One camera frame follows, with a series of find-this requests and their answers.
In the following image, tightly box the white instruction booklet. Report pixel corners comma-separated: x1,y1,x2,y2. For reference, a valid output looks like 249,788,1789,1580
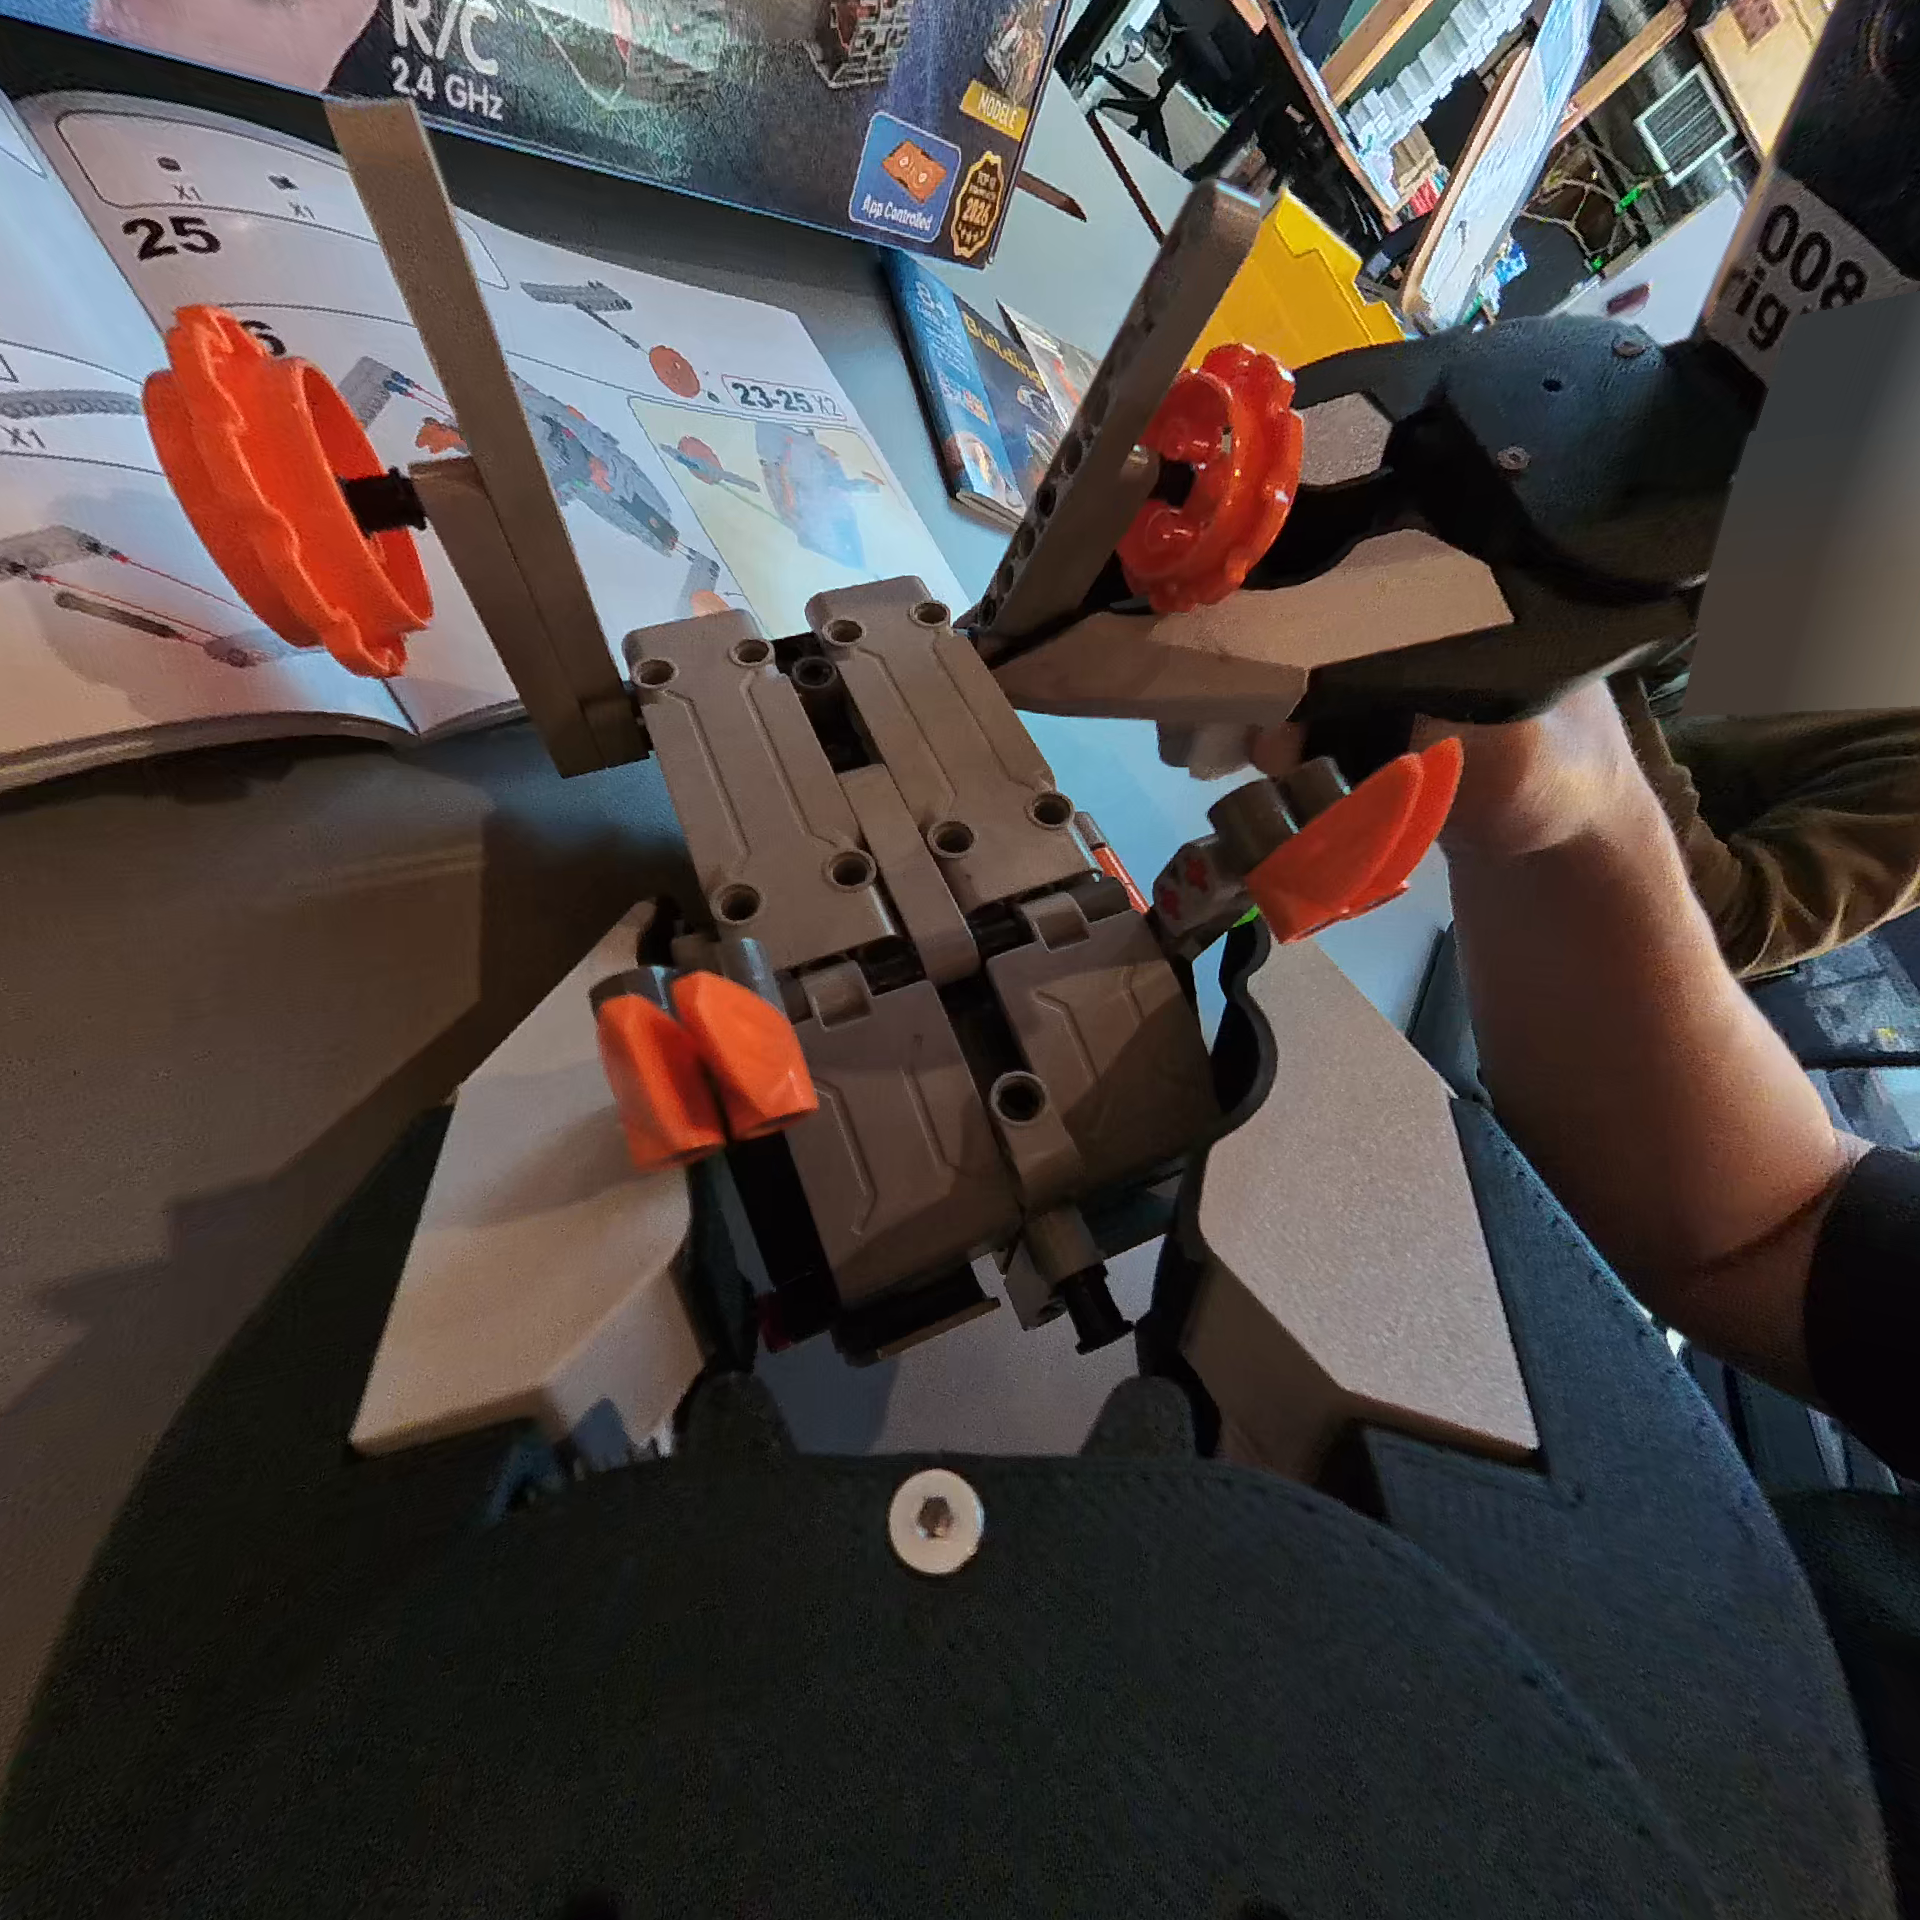
0,81,978,790

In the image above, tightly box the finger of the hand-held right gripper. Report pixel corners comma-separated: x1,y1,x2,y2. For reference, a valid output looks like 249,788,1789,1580
987,524,1518,740
1283,345,1450,499

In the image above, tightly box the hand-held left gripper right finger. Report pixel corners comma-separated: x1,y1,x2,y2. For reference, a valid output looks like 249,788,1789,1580
1140,918,1545,1485

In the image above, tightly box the small printed booklet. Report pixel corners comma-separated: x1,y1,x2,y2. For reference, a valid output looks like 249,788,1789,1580
880,246,1119,530

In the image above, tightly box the grey orange building-block robot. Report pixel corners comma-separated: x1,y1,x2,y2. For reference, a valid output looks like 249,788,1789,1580
588,576,1463,1359

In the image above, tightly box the blue toy kit box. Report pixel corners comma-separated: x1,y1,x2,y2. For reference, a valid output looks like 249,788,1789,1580
92,0,1076,273

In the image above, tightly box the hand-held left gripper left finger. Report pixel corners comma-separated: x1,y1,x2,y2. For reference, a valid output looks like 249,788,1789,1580
347,902,750,1465

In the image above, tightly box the yellow plastic bin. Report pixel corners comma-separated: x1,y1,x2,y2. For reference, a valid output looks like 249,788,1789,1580
1219,188,1409,368

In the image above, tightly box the person's right hand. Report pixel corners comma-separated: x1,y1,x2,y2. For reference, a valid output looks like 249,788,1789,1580
1248,684,1658,865

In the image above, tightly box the person's right forearm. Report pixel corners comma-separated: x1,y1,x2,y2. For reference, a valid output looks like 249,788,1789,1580
1446,811,1869,1420

